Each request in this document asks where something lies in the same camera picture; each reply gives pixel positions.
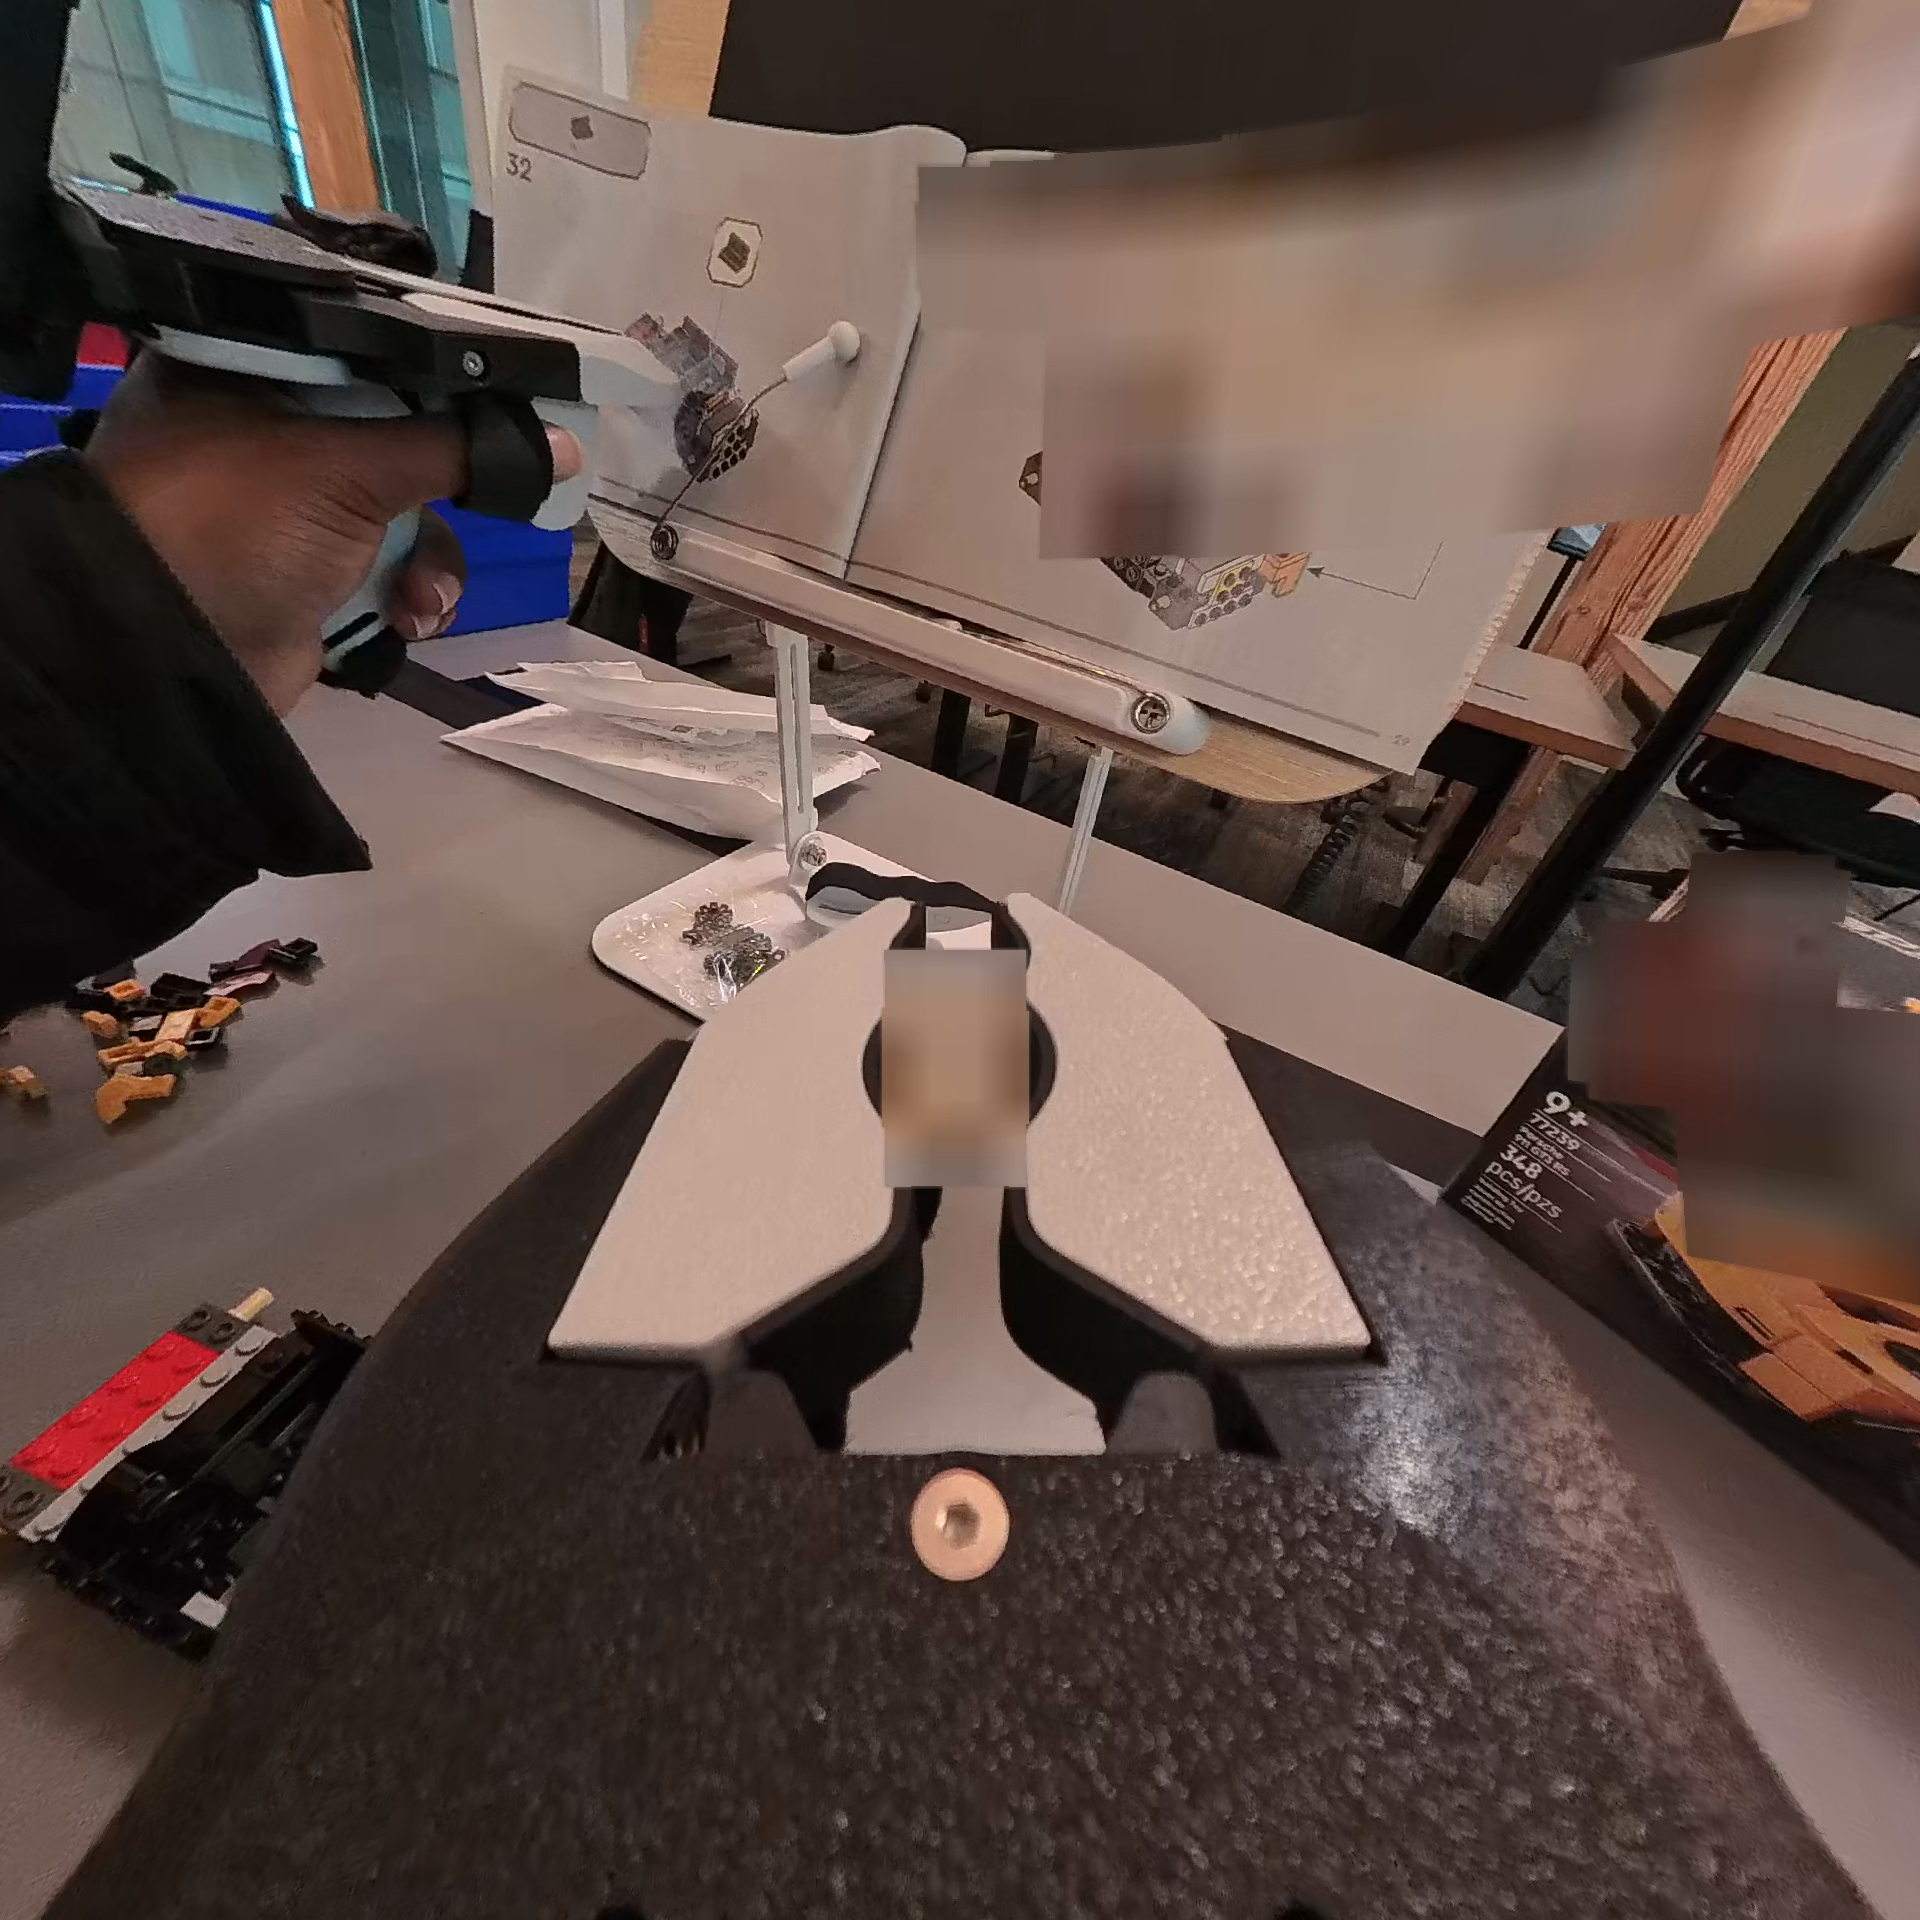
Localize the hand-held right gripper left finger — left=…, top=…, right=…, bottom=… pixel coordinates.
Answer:
left=547, top=895, right=920, bottom=1370

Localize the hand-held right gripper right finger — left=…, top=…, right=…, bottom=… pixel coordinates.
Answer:
left=997, top=893, right=1373, bottom=1363

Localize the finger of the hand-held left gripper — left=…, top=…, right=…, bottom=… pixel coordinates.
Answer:
left=573, top=318, right=680, bottom=409

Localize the printed instruction booklet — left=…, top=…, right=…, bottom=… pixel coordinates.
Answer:
left=491, top=67, right=1546, bottom=773

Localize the black toy brick vehicle model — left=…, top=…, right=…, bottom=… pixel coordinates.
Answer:
left=0, top=1287, right=369, bottom=1660

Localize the person's left forearm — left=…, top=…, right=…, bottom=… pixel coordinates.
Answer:
left=0, top=449, right=374, bottom=1024

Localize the grey desk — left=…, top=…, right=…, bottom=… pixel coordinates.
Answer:
left=0, top=622, right=1920, bottom=1920

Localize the person's left hand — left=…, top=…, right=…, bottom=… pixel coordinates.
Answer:
left=88, top=357, right=587, bottom=719

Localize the blue plastic bin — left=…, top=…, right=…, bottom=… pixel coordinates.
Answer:
left=0, top=389, right=578, bottom=639

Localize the white rounded tray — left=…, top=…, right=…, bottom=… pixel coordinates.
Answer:
left=591, top=841, right=916, bottom=1024

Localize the black white round piece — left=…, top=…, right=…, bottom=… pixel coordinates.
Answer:
left=802, top=862, right=1006, bottom=944

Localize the black cardboard box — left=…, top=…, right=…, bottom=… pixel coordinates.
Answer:
left=1439, top=1035, right=1920, bottom=1561

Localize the white crumpled paper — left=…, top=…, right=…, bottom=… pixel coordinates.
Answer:
left=438, top=660, right=884, bottom=842

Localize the white booklet holder stand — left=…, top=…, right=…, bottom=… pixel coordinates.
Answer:
left=583, top=127, right=1388, bottom=921

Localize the pile of orange black bricks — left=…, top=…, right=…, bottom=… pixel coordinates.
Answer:
left=0, top=937, right=320, bottom=1126

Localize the wooden background table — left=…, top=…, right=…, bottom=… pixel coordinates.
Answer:
left=1612, top=630, right=1920, bottom=790
left=1379, top=644, right=1639, bottom=963

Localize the black metal pole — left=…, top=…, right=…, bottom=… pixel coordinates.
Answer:
left=1461, top=337, right=1920, bottom=999

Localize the wooden column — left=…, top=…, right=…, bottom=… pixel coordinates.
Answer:
left=1439, top=322, right=1846, bottom=890

